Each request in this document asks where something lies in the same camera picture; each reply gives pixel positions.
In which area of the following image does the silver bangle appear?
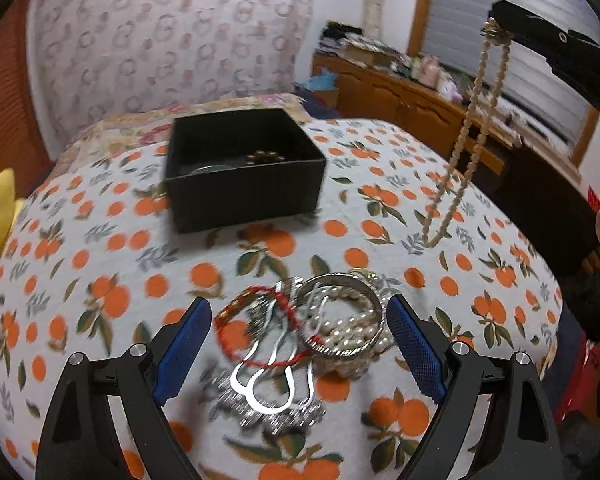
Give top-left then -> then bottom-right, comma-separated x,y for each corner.
297,272 -> 387,359

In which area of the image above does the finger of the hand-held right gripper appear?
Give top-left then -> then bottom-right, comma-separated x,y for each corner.
489,0 -> 600,127

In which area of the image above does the wooden cabinet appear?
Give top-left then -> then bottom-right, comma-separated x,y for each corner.
311,54 -> 516,171

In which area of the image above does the pink bottle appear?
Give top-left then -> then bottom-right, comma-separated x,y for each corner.
420,56 -> 442,83

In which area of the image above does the pink floral sheet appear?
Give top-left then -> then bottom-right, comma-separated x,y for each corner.
62,92 -> 313,161

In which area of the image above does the orange print bedspread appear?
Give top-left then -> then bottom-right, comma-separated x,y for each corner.
0,117 -> 565,480

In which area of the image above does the dark bead bracelet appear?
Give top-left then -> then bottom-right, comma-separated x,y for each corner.
246,150 -> 287,165

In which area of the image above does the ring patterned quilt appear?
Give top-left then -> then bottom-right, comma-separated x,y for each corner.
26,0 -> 315,147

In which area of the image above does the blue plastic bag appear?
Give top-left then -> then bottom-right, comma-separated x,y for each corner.
302,71 -> 340,92

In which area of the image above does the red bag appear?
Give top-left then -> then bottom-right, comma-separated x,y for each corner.
554,337 -> 600,423

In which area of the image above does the black jewelry box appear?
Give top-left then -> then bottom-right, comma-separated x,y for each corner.
164,107 -> 329,234

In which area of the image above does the white pearl strand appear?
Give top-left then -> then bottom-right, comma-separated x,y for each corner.
307,277 -> 398,377

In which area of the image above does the dark cloth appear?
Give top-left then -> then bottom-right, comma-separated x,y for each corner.
560,255 -> 600,461

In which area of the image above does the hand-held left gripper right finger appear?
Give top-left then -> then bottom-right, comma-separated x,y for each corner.
386,293 -> 567,480

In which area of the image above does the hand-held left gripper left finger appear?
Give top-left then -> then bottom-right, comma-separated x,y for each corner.
34,296 -> 213,480

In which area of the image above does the red string bracelet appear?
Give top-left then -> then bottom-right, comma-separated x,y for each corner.
213,284 -> 315,369

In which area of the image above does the silver u-shaped hairpin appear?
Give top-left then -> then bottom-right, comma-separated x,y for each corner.
231,305 -> 283,396
249,290 -> 331,414

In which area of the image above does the beige beaded necklace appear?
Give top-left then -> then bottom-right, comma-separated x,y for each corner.
422,17 -> 512,249

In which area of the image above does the white window blind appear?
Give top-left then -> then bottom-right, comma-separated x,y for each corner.
419,0 -> 600,141

